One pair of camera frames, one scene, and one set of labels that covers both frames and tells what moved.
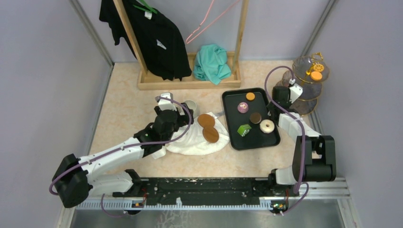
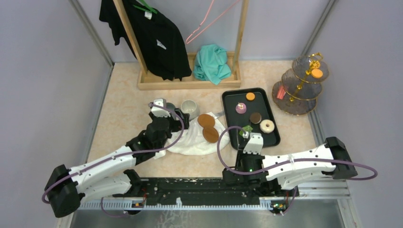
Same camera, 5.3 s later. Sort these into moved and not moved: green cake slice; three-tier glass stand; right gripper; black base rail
Moved: right gripper
Not moved: green cake slice; black base rail; three-tier glass stand
